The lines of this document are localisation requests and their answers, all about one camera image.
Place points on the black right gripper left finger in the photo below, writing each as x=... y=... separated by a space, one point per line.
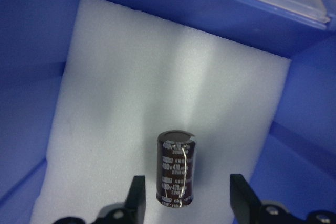
x=135 y=203

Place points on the white foam pad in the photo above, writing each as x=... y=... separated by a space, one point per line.
x=130 y=76

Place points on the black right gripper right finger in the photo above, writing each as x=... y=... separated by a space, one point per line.
x=244 y=202

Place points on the blue plastic bin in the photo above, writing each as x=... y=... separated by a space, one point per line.
x=297 y=164

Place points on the dark brown cylindrical capacitor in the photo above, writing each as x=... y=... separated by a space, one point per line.
x=175 y=168

